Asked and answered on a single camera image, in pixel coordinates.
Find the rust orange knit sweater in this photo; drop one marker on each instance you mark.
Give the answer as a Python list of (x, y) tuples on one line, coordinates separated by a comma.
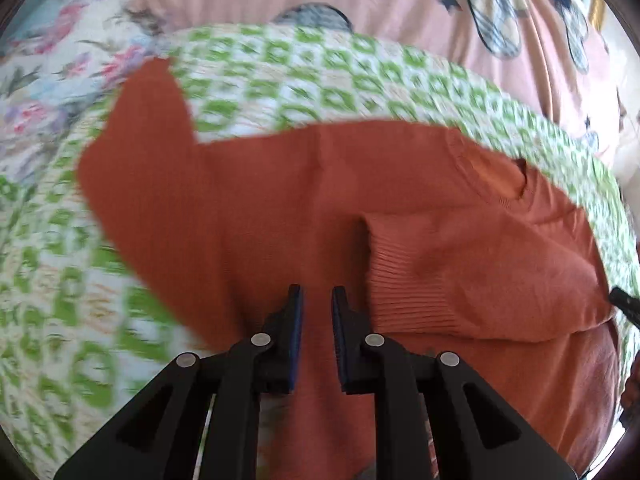
[(447, 246)]

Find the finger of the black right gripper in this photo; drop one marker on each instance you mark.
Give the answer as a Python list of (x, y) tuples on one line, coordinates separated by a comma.
[(629, 305)]

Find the green white patterned bedsheet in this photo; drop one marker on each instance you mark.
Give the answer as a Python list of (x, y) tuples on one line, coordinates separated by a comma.
[(80, 335)]

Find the floral pastel blanket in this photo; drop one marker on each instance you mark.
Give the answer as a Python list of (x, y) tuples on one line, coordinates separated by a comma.
[(61, 59)]

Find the pink quilt with plaid hearts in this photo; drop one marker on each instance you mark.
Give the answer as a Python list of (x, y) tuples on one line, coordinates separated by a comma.
[(546, 56)]

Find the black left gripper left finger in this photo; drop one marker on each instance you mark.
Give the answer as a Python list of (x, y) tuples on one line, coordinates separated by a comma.
[(198, 417)]

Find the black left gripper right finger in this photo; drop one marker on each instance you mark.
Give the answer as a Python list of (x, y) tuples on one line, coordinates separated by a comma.
[(435, 417)]

